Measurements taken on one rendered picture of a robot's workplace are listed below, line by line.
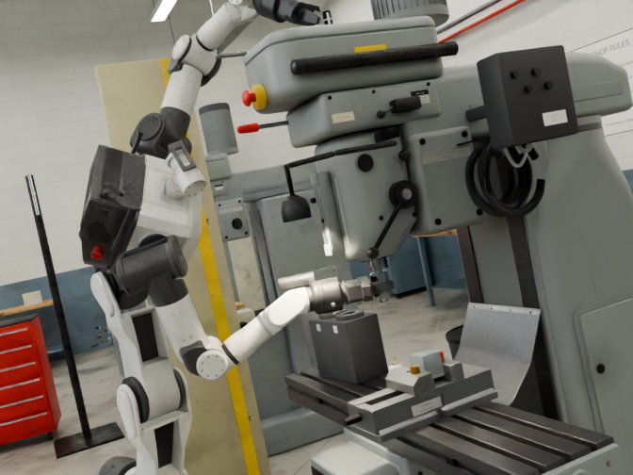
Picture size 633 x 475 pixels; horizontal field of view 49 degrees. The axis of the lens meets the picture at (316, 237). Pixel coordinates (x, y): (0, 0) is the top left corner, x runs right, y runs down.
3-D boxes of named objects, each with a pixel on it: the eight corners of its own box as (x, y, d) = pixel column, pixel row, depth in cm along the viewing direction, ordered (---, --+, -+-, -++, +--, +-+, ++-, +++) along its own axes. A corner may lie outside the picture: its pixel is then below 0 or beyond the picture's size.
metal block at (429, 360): (427, 381, 165) (422, 356, 165) (413, 377, 171) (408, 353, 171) (444, 374, 168) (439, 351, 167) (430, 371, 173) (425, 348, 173)
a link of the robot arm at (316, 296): (329, 313, 177) (284, 321, 176) (327, 312, 187) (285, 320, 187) (319, 270, 177) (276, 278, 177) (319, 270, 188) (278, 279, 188)
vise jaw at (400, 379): (414, 396, 160) (411, 379, 160) (386, 387, 171) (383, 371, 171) (435, 388, 163) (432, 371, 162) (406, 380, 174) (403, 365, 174)
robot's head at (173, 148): (177, 189, 177) (178, 171, 171) (163, 164, 180) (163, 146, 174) (200, 181, 180) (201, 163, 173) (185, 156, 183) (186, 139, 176)
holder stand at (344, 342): (357, 384, 205) (344, 319, 204) (318, 376, 224) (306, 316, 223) (389, 372, 211) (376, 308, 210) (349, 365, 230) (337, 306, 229)
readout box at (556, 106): (517, 144, 153) (499, 50, 152) (491, 151, 162) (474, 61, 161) (584, 132, 161) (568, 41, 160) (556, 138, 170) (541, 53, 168)
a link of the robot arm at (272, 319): (312, 304, 175) (270, 337, 175) (312, 303, 184) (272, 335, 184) (296, 284, 176) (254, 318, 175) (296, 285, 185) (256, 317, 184)
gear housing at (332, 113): (328, 134, 164) (319, 92, 163) (290, 150, 186) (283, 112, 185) (445, 115, 177) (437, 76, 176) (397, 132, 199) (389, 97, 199)
